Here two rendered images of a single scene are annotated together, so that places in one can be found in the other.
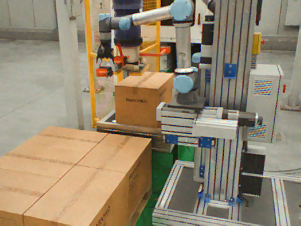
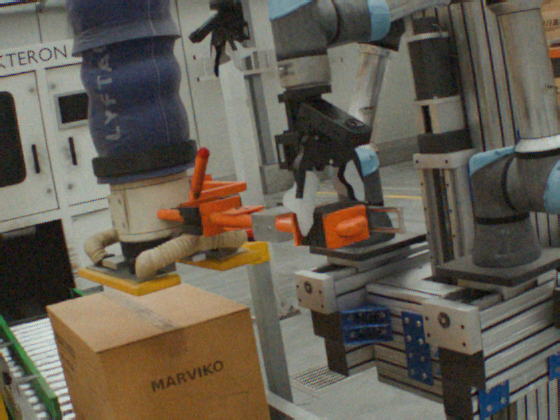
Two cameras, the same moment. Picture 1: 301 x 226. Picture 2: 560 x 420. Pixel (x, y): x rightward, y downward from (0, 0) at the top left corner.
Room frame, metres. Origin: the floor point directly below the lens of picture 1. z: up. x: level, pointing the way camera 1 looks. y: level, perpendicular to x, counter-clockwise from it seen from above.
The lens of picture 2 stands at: (1.39, 1.09, 1.43)
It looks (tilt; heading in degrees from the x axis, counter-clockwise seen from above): 9 degrees down; 315
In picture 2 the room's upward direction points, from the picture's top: 9 degrees counter-clockwise
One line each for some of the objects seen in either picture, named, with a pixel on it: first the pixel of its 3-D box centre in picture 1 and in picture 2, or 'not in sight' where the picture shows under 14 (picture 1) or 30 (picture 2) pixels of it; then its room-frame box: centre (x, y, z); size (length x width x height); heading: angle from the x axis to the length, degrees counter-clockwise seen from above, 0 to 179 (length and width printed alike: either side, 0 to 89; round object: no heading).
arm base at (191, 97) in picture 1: (187, 93); (504, 234); (2.09, -0.25, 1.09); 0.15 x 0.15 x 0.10
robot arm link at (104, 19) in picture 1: (105, 23); (298, 21); (2.10, 0.28, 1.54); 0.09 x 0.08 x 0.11; 74
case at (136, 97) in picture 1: (146, 99); (151, 374); (3.04, 0.04, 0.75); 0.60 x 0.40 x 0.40; 163
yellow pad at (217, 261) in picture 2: (140, 68); (200, 247); (2.66, 0.09, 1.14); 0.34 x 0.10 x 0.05; 169
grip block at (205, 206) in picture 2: (119, 60); (211, 215); (2.43, 0.23, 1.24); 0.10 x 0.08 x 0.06; 79
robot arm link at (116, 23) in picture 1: (121, 23); (345, 20); (2.09, 0.18, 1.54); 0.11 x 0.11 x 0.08; 74
